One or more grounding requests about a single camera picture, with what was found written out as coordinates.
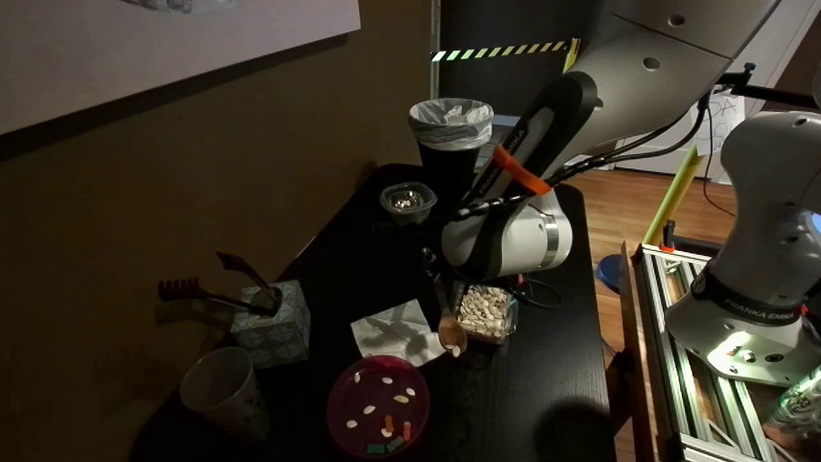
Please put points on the bin with white liner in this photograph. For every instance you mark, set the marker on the bin with white liner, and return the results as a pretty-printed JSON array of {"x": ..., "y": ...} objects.
[{"x": 449, "y": 135}]

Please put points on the white paper cup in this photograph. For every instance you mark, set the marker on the white paper cup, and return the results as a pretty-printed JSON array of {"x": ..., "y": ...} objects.
[{"x": 222, "y": 385}]

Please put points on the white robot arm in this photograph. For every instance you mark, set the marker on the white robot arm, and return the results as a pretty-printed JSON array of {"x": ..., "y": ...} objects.
[{"x": 644, "y": 68}]

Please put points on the patterned utensil holder box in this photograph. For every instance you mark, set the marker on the patterned utensil holder box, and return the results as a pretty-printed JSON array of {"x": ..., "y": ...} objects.
[{"x": 276, "y": 339}]

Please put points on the white paper napkin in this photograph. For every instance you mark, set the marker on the white paper napkin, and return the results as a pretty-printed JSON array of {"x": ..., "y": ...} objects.
[{"x": 397, "y": 331}]

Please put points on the clear round plastic bowl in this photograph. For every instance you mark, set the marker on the clear round plastic bowl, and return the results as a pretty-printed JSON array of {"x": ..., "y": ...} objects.
[{"x": 408, "y": 200}]

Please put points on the clear container of seeds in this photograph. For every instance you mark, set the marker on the clear container of seeds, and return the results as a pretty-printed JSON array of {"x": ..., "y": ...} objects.
[{"x": 487, "y": 315}]

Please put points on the wooden spoon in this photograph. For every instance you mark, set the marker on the wooden spoon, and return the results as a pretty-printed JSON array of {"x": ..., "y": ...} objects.
[{"x": 449, "y": 331}]

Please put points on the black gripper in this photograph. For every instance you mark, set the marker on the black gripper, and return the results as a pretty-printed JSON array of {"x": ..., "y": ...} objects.
[{"x": 433, "y": 266}]

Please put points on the red plate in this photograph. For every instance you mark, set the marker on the red plate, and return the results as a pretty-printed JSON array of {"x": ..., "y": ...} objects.
[{"x": 377, "y": 410}]

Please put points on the black utensils in holder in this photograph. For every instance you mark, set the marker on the black utensils in holder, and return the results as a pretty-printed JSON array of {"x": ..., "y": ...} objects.
[{"x": 245, "y": 293}]

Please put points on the yellow black striped bar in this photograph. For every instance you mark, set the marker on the yellow black striped bar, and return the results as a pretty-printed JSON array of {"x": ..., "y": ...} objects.
[{"x": 503, "y": 49}]

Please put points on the white wall board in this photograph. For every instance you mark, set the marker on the white wall board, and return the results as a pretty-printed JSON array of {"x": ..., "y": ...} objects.
[{"x": 68, "y": 54}]

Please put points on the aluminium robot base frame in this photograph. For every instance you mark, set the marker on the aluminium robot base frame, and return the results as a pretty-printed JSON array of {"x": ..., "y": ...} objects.
[{"x": 689, "y": 412}]

